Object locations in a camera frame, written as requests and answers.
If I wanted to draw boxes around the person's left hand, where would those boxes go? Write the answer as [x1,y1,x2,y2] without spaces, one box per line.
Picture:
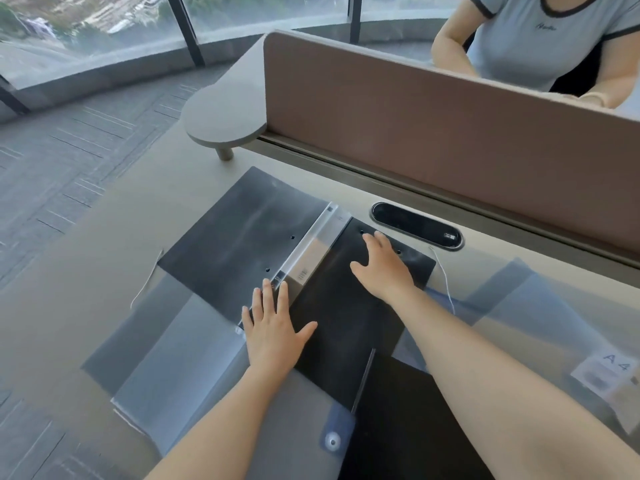
[242,280,318,375]

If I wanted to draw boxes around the person's right hand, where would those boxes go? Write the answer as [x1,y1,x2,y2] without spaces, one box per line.
[350,231,416,303]

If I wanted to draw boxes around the person's right forearm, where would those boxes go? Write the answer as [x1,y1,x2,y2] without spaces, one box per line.
[382,287,640,480]

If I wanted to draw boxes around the person's left forearm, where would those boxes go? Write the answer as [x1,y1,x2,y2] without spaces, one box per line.
[144,364,296,480]

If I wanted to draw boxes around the clear plastic binder spine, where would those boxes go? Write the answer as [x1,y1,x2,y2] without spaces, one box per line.
[239,203,354,331]

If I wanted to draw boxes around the translucent grey snap envelope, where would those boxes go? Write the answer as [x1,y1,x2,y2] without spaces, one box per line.
[81,275,357,469]

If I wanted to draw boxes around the brown desk divider panel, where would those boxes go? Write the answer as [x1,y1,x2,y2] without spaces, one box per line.
[262,29,640,258]

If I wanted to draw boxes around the black sheet folder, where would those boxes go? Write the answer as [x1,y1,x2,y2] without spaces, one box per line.
[338,349,496,480]

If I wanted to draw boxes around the clear plastic labelled envelope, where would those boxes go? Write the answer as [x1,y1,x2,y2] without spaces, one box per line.
[392,258,640,438]

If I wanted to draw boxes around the beige rounded side desk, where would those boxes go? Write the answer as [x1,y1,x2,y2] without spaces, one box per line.
[180,35,269,162]

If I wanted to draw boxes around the black office chair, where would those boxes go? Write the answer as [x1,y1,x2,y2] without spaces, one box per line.
[548,39,604,98]

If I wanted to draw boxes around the white paper label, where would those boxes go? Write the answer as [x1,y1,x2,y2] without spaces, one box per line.
[570,351,640,399]

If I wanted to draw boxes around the curved grey window sill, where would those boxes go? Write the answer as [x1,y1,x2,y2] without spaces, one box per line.
[0,17,436,126]

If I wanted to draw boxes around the black oval cable grommet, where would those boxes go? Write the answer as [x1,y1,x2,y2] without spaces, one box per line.
[370,201,465,252]

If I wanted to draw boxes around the white string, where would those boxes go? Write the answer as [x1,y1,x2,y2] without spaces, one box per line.
[428,246,457,316]

